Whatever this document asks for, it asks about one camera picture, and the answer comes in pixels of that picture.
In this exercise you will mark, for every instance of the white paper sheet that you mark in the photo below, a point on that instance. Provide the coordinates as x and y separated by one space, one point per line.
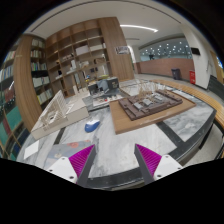
32 149

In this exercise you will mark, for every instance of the grey building model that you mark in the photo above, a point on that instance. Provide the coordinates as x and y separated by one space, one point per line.
104 87

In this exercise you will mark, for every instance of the brown model on wooden board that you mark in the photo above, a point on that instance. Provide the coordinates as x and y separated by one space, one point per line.
133 112

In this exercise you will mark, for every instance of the ceiling light strip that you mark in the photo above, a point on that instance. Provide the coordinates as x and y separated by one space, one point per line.
139 27

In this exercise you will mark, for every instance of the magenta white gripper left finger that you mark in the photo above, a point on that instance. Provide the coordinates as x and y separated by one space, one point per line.
75 168

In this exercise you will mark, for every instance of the wooden bookshelf wall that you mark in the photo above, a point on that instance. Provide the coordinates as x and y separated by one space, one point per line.
87 51

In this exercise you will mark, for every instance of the red sign stand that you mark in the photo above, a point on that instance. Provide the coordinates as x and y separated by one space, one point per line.
192 77

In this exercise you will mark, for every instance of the white architectural model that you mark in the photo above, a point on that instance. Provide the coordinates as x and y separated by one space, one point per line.
59 114

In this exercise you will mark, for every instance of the black trash bin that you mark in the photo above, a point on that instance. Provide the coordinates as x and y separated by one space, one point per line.
176 73

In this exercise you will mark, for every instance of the blue computer mouse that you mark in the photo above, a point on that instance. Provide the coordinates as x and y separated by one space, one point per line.
91 125

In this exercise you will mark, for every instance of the wooden bench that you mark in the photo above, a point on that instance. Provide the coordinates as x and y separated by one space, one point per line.
219 117

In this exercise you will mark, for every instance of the dark side bookshelf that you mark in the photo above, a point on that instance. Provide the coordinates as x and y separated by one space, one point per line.
25 90

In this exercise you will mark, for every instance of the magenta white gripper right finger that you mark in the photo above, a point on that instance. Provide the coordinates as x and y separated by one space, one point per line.
154 166

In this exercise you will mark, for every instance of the wooden stick frame model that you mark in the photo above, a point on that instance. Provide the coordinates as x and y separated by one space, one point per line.
148 89

